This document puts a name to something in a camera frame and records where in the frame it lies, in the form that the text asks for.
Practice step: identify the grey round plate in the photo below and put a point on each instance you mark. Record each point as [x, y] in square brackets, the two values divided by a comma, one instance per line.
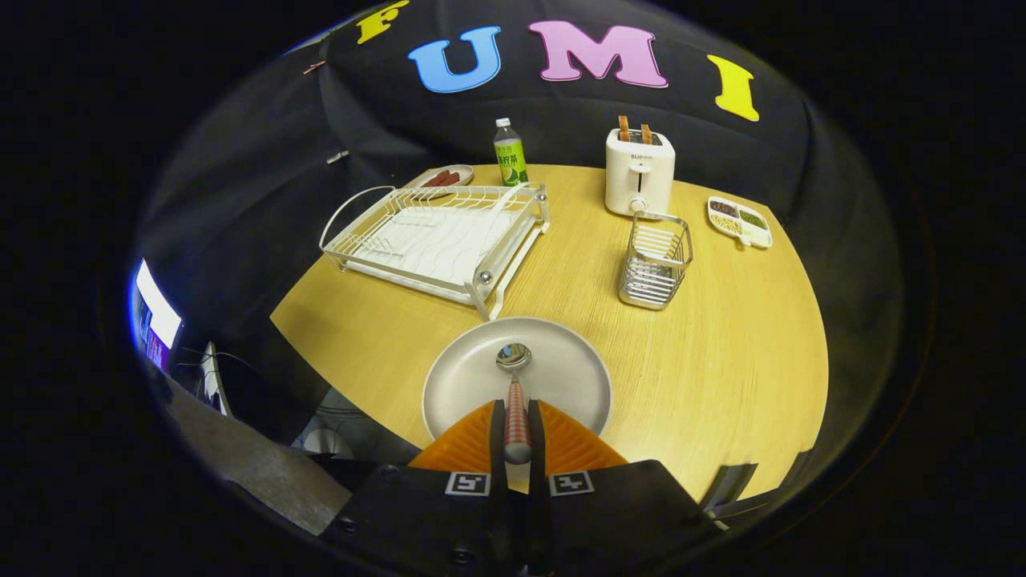
[561, 369]

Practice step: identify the small grey oval plate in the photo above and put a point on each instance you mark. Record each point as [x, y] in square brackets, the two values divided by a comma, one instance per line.
[465, 170]

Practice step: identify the white toaster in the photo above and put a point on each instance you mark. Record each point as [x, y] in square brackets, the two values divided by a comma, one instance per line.
[637, 180]

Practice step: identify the white divided snack dish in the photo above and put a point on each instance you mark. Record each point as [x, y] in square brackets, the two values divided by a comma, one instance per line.
[741, 223]

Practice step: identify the brown meat piece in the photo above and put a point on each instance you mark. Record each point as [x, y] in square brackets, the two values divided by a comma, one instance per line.
[450, 179]
[435, 179]

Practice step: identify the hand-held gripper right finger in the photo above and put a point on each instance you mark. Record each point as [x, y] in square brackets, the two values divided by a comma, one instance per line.
[625, 513]

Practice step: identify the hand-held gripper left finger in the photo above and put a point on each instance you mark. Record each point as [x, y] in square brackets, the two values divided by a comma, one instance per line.
[417, 513]

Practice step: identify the pink clip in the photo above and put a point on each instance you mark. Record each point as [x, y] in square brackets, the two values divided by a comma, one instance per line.
[314, 67]

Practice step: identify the green label drink bottle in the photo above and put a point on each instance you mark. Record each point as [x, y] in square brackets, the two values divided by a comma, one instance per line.
[510, 160]

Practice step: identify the white clip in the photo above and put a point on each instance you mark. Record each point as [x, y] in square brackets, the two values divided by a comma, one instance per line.
[337, 157]

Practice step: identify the white device stand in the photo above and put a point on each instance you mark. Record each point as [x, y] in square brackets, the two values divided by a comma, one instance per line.
[215, 381]

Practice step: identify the lit computer monitor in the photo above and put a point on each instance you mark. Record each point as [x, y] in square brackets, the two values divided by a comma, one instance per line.
[156, 312]

